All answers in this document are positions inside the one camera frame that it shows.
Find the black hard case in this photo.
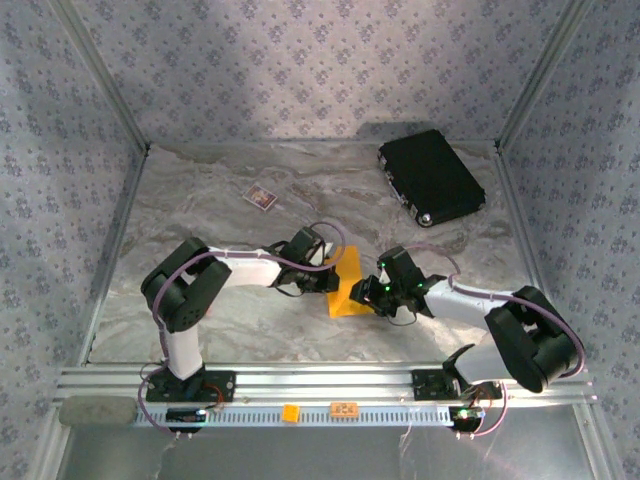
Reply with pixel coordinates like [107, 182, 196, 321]
[377, 128, 487, 229]

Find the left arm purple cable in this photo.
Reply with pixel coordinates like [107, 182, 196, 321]
[135, 221, 347, 441]

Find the small picture card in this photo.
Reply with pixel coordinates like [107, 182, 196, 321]
[242, 182, 279, 212]

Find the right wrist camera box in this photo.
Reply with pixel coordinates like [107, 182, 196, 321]
[377, 245, 424, 290]

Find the right gripper thin black cable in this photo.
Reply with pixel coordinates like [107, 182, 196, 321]
[385, 309, 420, 327]

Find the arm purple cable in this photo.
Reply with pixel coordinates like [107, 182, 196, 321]
[135, 221, 347, 441]
[404, 242, 586, 441]

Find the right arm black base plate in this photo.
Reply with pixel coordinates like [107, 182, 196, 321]
[410, 368, 504, 401]

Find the grey foam block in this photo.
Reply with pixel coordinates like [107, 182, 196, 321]
[58, 396, 139, 428]

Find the wide aluminium mounting rail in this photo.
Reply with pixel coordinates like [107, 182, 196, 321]
[54, 363, 599, 404]

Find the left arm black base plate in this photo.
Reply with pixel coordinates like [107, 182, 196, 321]
[144, 369, 237, 404]

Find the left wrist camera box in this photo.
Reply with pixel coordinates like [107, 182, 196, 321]
[287, 227, 339, 265]

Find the slotted grey cable duct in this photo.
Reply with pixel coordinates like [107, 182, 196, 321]
[134, 403, 481, 427]

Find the aluminium frame post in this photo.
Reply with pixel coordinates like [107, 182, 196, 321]
[497, 0, 599, 151]
[52, 0, 151, 151]

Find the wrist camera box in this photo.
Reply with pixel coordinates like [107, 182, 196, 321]
[287, 227, 339, 265]
[377, 245, 424, 290]

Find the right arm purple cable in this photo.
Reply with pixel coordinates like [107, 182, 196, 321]
[404, 242, 586, 441]

